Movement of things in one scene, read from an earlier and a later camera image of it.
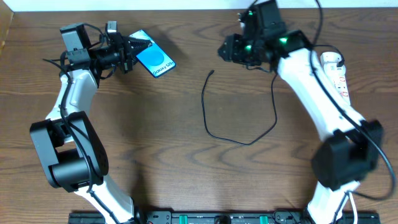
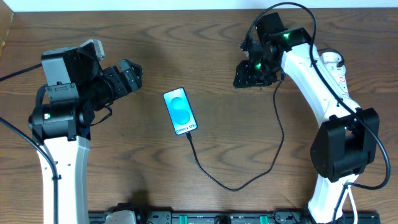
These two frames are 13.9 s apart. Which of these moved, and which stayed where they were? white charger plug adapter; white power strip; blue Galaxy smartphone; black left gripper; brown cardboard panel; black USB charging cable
Moved: black left gripper; blue Galaxy smartphone; black USB charging cable
Stayed: white charger plug adapter; brown cardboard panel; white power strip
